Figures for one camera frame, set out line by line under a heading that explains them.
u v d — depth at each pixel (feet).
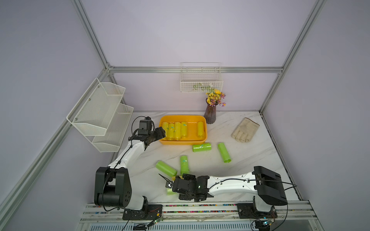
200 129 3.42
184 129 3.42
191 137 3.41
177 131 3.38
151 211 2.40
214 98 3.13
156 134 2.61
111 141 3.04
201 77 3.12
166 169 2.82
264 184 1.60
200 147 3.08
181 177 2.26
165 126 3.48
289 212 2.41
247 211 2.42
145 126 2.21
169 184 2.13
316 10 2.26
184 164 2.83
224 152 3.06
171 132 3.34
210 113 3.51
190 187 1.88
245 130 3.53
